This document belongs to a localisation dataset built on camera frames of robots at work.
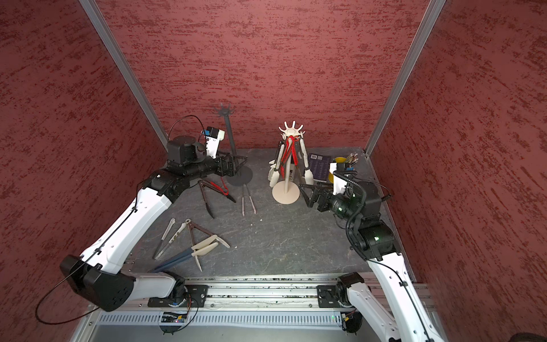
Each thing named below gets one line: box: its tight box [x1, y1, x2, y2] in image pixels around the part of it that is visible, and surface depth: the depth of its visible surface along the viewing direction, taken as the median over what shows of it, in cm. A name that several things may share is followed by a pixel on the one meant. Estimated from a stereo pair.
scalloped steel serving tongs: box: [267, 141, 285, 188], surface depth 81 cm
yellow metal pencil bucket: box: [334, 156, 347, 172], surface depth 103 cm
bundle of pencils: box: [346, 152, 359, 167], surface depth 97 cm
